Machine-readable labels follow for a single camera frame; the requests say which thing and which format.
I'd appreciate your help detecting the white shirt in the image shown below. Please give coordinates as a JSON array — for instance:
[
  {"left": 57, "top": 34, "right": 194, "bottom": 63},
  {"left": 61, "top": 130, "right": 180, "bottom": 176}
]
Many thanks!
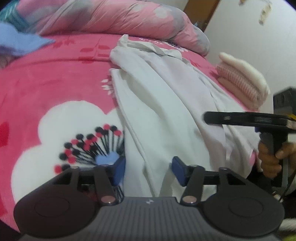
[{"left": 110, "top": 35, "right": 259, "bottom": 198}]

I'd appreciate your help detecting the operator right hand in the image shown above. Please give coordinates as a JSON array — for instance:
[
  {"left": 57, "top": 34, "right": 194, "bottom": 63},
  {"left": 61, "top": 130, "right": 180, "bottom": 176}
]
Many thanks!
[{"left": 258, "top": 141, "right": 295, "bottom": 178}]

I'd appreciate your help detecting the beige folded garment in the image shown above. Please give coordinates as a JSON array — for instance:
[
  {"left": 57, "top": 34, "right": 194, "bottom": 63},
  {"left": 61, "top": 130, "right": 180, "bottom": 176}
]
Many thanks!
[{"left": 218, "top": 77, "right": 259, "bottom": 111}]

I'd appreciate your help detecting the cream folded fleece garment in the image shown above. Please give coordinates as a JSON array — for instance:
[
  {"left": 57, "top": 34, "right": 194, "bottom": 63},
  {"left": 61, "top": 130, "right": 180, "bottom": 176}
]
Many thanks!
[{"left": 219, "top": 52, "right": 270, "bottom": 107}]

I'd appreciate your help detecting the pink floral bed blanket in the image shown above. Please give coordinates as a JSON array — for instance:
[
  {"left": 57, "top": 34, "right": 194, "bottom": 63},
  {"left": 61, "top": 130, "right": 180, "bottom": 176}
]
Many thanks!
[{"left": 1, "top": 34, "right": 123, "bottom": 229}]

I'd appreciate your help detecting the brown wooden door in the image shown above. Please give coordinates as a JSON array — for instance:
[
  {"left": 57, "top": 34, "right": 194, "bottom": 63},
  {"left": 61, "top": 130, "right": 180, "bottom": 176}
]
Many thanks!
[{"left": 184, "top": 0, "right": 220, "bottom": 31}]

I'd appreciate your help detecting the pink grey rolled duvet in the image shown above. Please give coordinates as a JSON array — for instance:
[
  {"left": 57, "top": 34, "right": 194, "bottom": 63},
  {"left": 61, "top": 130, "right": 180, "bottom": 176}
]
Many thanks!
[{"left": 16, "top": 1, "right": 210, "bottom": 56}]

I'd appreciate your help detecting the blue cloth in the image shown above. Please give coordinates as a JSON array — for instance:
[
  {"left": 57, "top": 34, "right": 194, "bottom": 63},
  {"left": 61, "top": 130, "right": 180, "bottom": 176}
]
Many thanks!
[{"left": 0, "top": 22, "right": 55, "bottom": 57}]

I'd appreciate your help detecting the teal blue blanket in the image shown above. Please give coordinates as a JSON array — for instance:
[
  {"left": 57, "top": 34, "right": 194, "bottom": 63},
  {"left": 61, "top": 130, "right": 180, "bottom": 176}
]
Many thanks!
[{"left": 1, "top": 1, "right": 29, "bottom": 32}]

